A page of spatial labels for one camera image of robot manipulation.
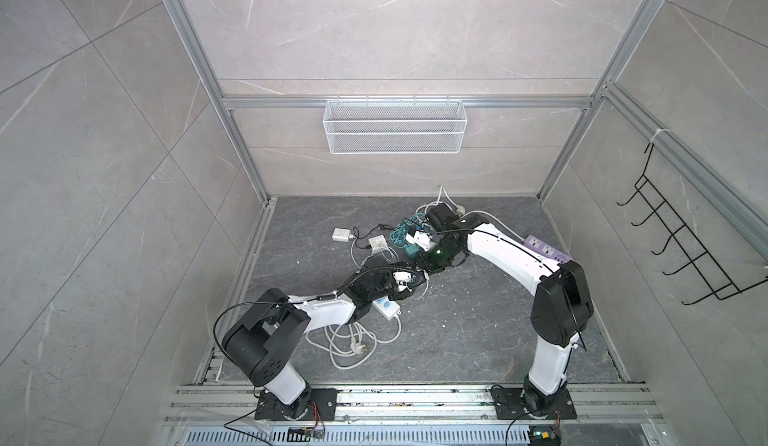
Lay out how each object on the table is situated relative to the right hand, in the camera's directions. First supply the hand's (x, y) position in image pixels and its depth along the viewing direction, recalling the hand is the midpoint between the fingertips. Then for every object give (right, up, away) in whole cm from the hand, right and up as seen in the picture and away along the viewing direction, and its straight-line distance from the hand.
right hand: (415, 271), depth 85 cm
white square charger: (-11, +7, +17) cm, 22 cm away
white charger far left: (-25, +10, +20) cm, 34 cm away
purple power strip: (+47, +5, +16) cm, 50 cm away
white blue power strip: (-8, -12, +3) cm, 14 cm away
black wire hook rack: (+59, +2, -27) cm, 65 cm away
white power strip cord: (-18, -20, -3) cm, 27 cm away
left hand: (0, +2, +2) cm, 3 cm away
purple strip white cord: (+20, +19, +29) cm, 40 cm away
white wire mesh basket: (-6, +47, +17) cm, 51 cm away
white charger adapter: (-4, 0, -12) cm, 13 cm away
